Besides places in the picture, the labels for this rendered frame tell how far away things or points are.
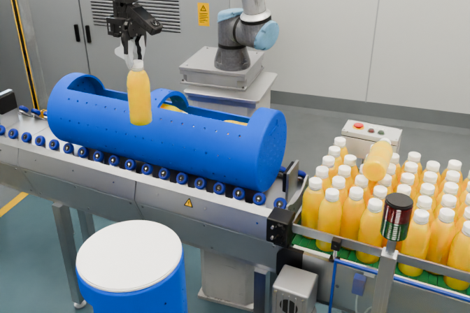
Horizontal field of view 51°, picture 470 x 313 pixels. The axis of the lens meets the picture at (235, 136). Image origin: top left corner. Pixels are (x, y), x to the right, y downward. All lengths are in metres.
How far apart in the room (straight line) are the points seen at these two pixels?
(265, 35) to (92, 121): 0.70
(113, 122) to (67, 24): 2.00
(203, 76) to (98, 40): 1.69
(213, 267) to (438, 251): 1.28
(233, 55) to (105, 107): 0.54
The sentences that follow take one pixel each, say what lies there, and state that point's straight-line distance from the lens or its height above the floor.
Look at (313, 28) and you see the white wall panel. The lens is 4.37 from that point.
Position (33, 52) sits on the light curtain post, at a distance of 2.67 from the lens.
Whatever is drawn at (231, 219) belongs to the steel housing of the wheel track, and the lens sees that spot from 1.75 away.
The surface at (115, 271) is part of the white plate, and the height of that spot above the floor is 1.04.
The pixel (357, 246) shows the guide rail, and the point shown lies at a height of 0.96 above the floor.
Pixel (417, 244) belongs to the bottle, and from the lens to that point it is 1.49.
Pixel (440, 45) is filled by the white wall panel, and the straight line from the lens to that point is 4.34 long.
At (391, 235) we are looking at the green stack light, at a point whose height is 1.18.
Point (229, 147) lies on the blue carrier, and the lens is 1.59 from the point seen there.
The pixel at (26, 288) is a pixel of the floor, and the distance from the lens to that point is 2.95.
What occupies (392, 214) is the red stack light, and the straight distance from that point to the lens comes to 1.21.
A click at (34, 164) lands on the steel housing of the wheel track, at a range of 2.24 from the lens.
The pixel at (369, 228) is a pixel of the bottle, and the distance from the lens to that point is 1.49.
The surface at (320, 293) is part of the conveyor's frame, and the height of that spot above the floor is 0.76.
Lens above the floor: 1.93
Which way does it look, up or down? 28 degrees down
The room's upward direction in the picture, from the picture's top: straight up
